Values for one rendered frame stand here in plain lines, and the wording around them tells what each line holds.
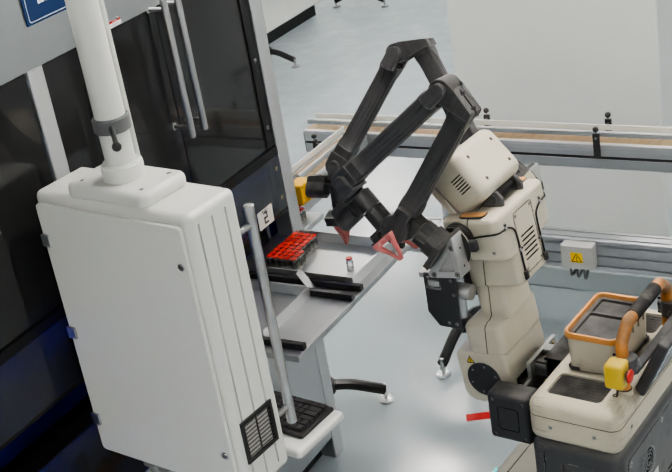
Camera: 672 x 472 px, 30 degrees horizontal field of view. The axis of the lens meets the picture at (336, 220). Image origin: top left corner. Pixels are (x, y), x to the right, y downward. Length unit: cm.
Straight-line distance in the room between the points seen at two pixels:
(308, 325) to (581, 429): 85
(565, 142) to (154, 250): 200
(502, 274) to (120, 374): 102
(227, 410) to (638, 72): 253
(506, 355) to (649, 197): 181
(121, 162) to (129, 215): 12
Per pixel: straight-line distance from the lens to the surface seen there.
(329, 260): 391
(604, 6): 488
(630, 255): 456
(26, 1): 310
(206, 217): 275
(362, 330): 529
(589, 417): 319
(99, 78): 280
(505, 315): 341
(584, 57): 497
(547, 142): 444
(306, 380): 428
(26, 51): 310
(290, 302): 371
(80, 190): 293
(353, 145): 366
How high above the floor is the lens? 260
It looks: 24 degrees down
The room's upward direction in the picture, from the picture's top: 10 degrees counter-clockwise
